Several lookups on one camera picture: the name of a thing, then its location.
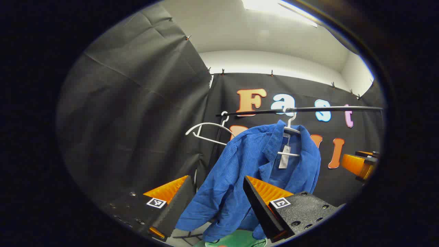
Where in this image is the row of small backdrop clips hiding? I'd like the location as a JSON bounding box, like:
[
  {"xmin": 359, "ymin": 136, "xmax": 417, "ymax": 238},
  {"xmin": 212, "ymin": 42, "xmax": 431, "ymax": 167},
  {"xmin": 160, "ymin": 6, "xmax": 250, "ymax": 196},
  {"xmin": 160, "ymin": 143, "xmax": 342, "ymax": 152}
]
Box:
[{"xmin": 185, "ymin": 34, "xmax": 362, "ymax": 101}]

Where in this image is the white paper hang tag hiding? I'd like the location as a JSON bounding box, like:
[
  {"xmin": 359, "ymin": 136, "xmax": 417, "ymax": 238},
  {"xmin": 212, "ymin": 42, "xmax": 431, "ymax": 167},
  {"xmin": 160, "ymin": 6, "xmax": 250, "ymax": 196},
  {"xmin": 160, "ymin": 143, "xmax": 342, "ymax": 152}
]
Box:
[{"xmin": 278, "ymin": 145, "xmax": 292, "ymax": 169}]

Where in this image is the black clothes rack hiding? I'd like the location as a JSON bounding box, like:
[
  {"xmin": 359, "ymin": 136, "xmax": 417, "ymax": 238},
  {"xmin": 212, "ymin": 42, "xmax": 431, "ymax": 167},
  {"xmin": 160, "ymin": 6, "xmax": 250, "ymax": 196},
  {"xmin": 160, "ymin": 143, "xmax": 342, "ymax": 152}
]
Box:
[{"xmin": 181, "ymin": 106, "xmax": 385, "ymax": 246}]

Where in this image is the white clothes hanger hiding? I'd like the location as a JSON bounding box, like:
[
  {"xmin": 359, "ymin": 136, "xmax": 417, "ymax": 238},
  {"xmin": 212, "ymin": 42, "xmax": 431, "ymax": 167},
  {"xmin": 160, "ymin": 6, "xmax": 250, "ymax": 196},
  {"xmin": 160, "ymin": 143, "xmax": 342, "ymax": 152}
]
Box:
[
  {"xmin": 185, "ymin": 111, "xmax": 235, "ymax": 146},
  {"xmin": 277, "ymin": 106, "xmax": 302, "ymax": 157}
]

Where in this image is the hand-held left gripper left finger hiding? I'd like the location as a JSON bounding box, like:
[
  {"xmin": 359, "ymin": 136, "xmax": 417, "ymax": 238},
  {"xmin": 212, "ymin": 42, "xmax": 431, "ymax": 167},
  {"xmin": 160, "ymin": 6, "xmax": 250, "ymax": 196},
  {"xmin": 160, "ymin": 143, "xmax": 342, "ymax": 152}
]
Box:
[{"xmin": 101, "ymin": 175, "xmax": 197, "ymax": 242}]

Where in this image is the blue corduroy shirt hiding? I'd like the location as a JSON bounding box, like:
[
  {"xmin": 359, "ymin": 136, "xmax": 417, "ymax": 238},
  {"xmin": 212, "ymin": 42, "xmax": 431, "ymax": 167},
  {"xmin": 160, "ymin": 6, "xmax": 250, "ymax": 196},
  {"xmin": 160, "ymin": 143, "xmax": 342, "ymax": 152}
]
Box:
[{"xmin": 176, "ymin": 119, "xmax": 322, "ymax": 243}]

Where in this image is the plain black backdrop cloth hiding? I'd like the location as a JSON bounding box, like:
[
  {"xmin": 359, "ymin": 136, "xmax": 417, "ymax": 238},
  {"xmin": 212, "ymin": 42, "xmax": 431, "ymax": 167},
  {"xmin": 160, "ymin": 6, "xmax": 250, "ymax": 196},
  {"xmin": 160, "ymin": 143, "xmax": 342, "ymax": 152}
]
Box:
[{"xmin": 57, "ymin": 3, "xmax": 213, "ymax": 220}]

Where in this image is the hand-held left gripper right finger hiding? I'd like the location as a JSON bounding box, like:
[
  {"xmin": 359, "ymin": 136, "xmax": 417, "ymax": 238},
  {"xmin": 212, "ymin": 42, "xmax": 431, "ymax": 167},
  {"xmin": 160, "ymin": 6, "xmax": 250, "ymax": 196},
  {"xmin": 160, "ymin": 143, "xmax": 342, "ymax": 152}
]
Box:
[{"xmin": 242, "ymin": 175, "xmax": 346, "ymax": 243}]

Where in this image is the ceiling light panel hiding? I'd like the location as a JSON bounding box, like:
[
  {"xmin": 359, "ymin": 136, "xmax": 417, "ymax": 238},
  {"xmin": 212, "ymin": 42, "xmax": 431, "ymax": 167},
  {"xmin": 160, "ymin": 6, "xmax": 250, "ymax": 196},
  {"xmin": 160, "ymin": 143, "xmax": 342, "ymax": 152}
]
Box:
[{"xmin": 241, "ymin": 0, "xmax": 319, "ymax": 28}]

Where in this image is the green mesh laundry hamper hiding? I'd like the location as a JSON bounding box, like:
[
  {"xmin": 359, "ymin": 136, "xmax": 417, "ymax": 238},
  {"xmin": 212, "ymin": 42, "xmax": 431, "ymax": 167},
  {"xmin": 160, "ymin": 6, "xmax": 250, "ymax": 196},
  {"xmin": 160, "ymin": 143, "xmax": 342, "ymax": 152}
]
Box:
[{"xmin": 194, "ymin": 229, "xmax": 268, "ymax": 247}]

